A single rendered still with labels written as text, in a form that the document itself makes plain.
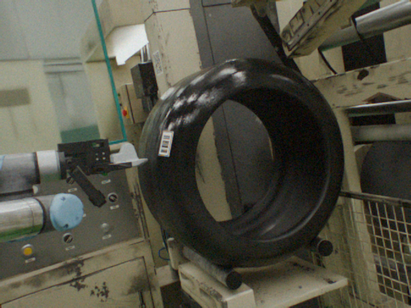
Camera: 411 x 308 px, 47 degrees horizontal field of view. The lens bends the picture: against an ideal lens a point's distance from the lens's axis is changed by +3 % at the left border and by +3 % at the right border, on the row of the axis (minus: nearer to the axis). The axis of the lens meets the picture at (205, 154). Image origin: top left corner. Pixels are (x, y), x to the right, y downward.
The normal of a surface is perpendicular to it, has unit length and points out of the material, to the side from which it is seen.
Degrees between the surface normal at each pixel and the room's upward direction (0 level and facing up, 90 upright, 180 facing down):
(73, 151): 91
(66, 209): 90
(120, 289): 90
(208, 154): 90
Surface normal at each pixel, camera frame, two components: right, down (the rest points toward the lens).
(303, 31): -0.91, 0.22
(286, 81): 0.41, -0.15
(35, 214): 0.80, -0.19
